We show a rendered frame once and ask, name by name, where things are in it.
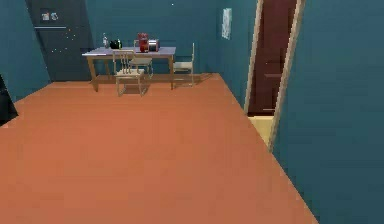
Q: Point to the clear glass bottle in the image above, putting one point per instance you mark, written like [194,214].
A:
[105,41]

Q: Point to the silver toaster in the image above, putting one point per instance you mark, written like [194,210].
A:
[153,45]

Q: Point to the cream wooden chair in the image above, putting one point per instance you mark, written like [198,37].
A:
[185,66]
[128,71]
[141,61]

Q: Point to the black cabinet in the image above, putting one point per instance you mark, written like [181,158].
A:
[6,106]

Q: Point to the dark red room door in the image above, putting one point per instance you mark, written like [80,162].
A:
[271,56]

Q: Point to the red coffee machine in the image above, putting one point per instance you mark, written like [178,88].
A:
[143,42]

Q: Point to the wooden table with grey top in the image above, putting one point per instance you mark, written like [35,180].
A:
[133,52]

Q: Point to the green bottle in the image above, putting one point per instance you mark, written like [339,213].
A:
[119,44]

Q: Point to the black kettle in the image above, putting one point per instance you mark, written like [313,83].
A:
[114,44]

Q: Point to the dark grey fridge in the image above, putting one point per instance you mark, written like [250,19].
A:
[63,50]

